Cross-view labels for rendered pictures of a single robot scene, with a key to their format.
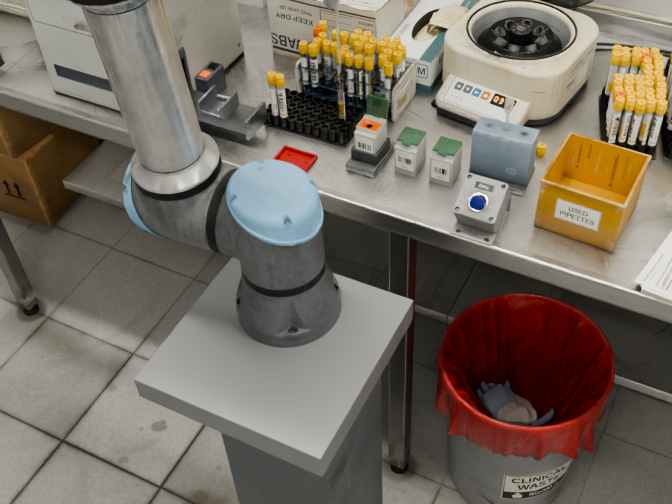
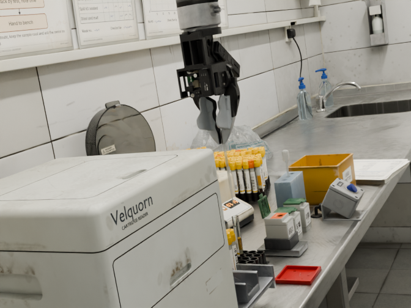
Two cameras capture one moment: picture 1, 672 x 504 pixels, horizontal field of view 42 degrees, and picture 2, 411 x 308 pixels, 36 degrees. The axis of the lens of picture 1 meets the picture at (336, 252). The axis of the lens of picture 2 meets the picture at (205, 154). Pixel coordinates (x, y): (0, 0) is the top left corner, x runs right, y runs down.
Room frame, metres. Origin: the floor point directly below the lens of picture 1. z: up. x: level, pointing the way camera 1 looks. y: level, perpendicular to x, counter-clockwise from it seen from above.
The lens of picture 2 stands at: (1.34, 1.13, 1.32)
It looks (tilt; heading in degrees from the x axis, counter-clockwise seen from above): 10 degrees down; 268
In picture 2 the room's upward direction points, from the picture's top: 9 degrees counter-clockwise
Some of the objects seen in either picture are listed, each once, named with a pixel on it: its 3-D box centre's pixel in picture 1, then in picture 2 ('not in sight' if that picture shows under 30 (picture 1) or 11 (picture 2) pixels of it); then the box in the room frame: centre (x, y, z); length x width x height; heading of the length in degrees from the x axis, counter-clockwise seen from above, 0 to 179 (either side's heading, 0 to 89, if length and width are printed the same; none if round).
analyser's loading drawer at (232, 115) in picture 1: (208, 104); (232, 297); (1.30, 0.21, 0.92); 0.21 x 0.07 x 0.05; 60
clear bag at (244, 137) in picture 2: not in sight; (241, 142); (1.13, -1.03, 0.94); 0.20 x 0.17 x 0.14; 32
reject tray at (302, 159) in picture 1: (291, 163); (298, 274); (1.17, 0.07, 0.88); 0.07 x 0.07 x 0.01; 60
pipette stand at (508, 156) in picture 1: (503, 153); (291, 197); (1.11, -0.29, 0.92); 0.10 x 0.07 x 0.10; 62
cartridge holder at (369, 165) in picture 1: (370, 151); (282, 243); (1.17, -0.07, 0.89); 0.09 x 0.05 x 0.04; 149
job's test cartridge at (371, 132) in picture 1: (370, 138); (279, 230); (1.17, -0.07, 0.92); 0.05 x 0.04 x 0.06; 149
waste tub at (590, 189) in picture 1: (591, 191); (322, 179); (1.00, -0.41, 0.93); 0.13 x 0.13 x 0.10; 57
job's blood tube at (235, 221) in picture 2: (341, 105); (238, 241); (1.26, -0.03, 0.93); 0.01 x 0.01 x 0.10
